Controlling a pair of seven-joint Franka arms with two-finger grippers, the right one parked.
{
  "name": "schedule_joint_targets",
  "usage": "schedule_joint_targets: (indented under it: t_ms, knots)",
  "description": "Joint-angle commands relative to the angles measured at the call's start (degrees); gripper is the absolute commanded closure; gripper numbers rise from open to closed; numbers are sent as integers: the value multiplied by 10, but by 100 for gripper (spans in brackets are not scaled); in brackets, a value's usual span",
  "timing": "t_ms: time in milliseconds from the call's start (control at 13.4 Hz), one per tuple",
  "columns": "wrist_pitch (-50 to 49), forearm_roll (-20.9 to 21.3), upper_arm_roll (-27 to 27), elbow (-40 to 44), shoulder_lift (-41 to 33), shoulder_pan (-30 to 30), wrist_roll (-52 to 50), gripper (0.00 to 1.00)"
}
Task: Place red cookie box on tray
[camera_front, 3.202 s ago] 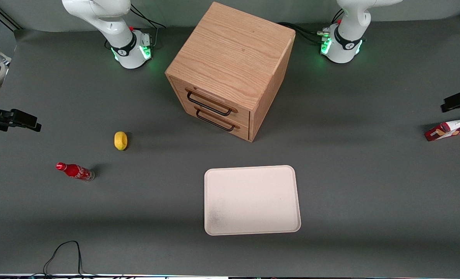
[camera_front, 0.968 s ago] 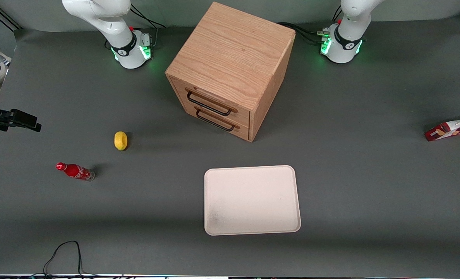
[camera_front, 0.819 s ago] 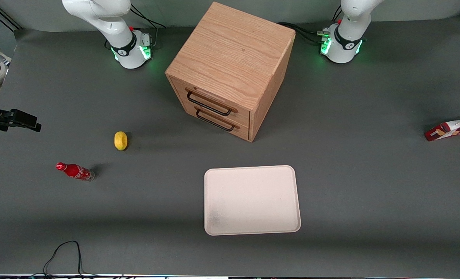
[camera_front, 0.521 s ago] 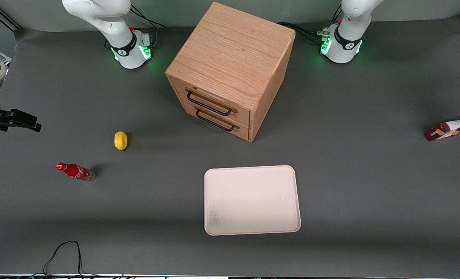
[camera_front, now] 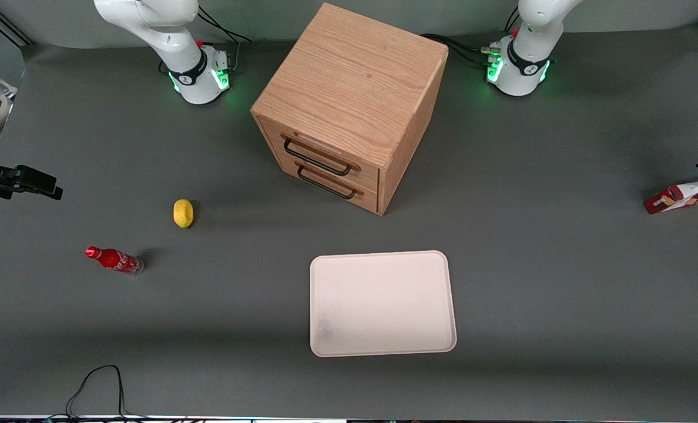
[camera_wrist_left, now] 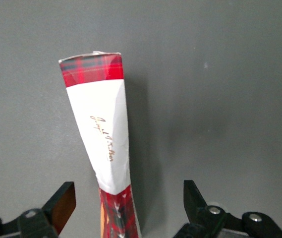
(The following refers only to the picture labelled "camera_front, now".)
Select red cookie box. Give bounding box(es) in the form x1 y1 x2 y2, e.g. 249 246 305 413
645 176 698 215

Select cream plastic tray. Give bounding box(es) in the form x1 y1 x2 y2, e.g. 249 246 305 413
310 250 458 358

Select red cola bottle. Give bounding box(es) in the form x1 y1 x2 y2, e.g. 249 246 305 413
85 246 145 276

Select yellow lemon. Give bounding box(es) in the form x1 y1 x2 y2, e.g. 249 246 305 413
173 199 194 229

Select dark grey table mat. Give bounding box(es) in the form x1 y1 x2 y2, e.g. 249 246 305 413
0 21 698 419

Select wooden drawer front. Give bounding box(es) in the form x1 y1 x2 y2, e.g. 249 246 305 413
277 156 380 214
257 116 381 192

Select wooden drawer cabinet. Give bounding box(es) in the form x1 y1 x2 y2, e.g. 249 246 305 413
250 2 449 217

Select black frame rail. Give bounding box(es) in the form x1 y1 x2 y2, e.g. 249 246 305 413
0 6 34 48

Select thin black looped cable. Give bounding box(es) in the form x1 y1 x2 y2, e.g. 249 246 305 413
43 364 191 421

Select black right arm base cables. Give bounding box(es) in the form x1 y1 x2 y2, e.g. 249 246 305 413
160 5 254 74

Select black arm base cables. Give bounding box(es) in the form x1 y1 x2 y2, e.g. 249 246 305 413
422 33 502 68
160 5 254 74

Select black drawer handle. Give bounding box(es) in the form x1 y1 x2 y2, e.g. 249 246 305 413
297 164 359 200
282 136 353 176

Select black left arm base cables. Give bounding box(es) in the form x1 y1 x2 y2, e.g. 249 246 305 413
422 33 502 68

